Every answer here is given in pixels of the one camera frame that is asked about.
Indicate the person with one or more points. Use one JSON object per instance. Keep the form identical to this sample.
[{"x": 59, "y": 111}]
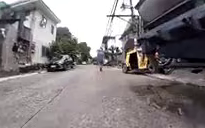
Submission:
[{"x": 100, "y": 56}]

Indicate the grey concrete road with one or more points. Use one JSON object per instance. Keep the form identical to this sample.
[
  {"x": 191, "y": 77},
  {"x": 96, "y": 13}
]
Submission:
[{"x": 90, "y": 100}]

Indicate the row of trees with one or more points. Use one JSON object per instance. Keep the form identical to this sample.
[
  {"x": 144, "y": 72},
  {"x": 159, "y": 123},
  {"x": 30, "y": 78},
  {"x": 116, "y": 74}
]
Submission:
[{"x": 68, "y": 45}]

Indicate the yellow tricycle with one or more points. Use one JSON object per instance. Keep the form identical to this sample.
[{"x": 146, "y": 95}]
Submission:
[{"x": 141, "y": 61}]

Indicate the dark car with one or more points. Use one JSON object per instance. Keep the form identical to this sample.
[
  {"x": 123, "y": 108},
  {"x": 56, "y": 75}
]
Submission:
[{"x": 60, "y": 62}]

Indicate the utility pole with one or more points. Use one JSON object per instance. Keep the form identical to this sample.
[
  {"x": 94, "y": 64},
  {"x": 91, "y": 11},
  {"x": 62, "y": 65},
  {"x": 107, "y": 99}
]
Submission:
[{"x": 131, "y": 10}]

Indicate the white building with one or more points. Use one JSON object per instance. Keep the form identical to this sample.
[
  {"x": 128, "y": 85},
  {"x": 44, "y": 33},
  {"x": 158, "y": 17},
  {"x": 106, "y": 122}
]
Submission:
[{"x": 40, "y": 33}]

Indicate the large grey truck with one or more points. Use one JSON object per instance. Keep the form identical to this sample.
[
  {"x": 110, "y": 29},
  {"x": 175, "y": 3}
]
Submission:
[{"x": 183, "y": 40}]

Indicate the grey pavement with kerb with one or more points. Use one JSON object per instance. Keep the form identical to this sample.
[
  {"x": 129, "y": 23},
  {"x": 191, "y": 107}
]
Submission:
[
  {"x": 10, "y": 77},
  {"x": 190, "y": 77}
]

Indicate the grey gated building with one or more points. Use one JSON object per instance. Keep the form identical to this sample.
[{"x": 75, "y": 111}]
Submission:
[{"x": 10, "y": 50}]

